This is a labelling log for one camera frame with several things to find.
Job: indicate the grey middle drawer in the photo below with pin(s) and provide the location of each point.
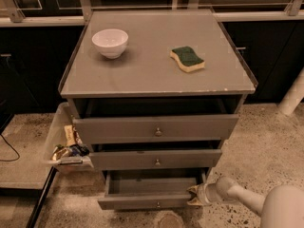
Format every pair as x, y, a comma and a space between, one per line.
163, 159

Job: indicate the grey drawer cabinet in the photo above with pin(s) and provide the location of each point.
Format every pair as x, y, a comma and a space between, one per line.
146, 82

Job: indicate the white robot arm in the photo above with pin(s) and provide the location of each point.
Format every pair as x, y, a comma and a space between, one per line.
283, 207

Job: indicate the clear plastic bin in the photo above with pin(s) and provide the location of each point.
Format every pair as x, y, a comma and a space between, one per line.
57, 135

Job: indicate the green and yellow sponge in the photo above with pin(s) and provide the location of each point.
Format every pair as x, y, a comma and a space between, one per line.
187, 59

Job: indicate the dark blue snack packet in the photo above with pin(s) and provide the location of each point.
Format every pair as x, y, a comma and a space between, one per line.
79, 150

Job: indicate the grey bottom drawer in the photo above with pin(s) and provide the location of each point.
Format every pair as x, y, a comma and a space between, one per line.
149, 189

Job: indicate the white post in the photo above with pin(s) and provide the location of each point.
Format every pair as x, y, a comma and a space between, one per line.
294, 95

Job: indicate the gold snack packet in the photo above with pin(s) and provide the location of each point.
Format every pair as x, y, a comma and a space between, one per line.
60, 153

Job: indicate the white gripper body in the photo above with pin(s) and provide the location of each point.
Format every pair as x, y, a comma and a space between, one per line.
208, 194

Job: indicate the white metal railing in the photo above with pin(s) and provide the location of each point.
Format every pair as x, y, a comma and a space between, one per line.
77, 12

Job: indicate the grey top drawer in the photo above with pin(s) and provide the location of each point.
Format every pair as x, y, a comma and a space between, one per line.
156, 129

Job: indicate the tan snack packet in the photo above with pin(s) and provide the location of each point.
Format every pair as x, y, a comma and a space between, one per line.
70, 138

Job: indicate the grey drawer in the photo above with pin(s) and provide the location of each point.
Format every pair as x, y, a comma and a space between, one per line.
149, 189
156, 129
163, 159

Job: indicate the white ceramic bowl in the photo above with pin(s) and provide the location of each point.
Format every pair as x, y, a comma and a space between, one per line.
111, 43

